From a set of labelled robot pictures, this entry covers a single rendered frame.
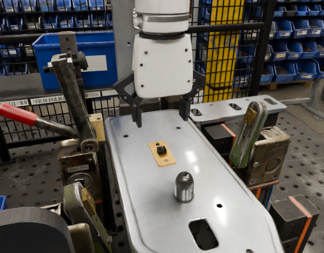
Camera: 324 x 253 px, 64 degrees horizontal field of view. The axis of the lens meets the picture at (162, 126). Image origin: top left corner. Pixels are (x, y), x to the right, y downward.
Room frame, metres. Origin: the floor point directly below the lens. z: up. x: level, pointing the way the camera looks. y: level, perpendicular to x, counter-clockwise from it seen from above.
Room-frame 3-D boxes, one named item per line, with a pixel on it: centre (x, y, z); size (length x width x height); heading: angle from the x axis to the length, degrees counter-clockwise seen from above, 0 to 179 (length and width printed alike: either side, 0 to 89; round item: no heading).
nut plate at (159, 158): (0.44, 0.00, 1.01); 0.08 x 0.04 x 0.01; 17
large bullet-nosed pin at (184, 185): (0.32, -0.04, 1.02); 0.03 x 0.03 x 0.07
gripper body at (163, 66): (0.44, 0.00, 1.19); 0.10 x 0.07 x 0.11; 107
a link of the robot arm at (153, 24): (0.44, 0.00, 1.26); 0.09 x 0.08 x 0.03; 107
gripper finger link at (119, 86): (0.42, 0.05, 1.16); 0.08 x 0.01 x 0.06; 107
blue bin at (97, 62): (0.82, 0.22, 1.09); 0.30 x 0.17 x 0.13; 101
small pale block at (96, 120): (0.48, 0.14, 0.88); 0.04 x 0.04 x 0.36; 17
